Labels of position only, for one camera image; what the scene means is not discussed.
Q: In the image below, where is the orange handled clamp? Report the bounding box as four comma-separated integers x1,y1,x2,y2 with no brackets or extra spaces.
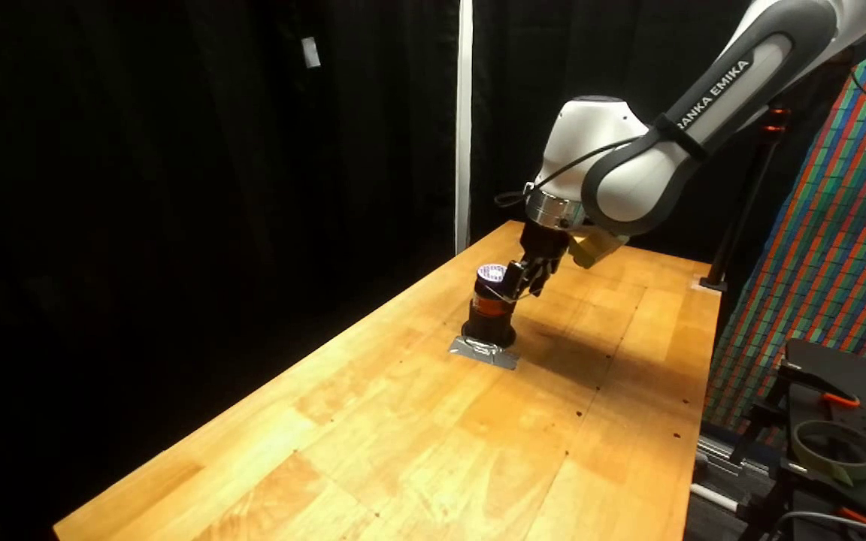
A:
832,501,866,532
819,388,866,415

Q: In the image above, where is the grey cable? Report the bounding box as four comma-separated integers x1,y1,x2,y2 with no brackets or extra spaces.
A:
769,509,866,541

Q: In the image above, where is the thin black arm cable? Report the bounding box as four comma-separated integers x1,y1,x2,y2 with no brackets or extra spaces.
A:
492,128,678,210

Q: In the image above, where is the white vertical pole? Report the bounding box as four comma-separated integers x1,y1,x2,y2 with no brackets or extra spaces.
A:
451,0,477,254

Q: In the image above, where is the white tag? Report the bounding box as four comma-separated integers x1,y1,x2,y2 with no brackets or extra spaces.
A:
299,33,325,73

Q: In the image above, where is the pale tape roll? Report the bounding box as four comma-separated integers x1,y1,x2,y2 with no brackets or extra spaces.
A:
789,415,866,482

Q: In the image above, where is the black camera stand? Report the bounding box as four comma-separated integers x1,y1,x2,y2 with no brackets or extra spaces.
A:
695,97,793,296

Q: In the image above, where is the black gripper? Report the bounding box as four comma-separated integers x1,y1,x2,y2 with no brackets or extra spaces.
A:
518,220,575,301

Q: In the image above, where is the black curtain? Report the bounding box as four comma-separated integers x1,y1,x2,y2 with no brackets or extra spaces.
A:
0,0,459,522

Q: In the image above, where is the metal rail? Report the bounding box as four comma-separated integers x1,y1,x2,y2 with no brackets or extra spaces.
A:
688,424,764,518

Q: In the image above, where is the orange rubber band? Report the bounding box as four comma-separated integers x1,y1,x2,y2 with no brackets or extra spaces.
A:
469,296,518,322

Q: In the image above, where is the colourful striped panel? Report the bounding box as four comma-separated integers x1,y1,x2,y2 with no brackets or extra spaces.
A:
702,0,866,437

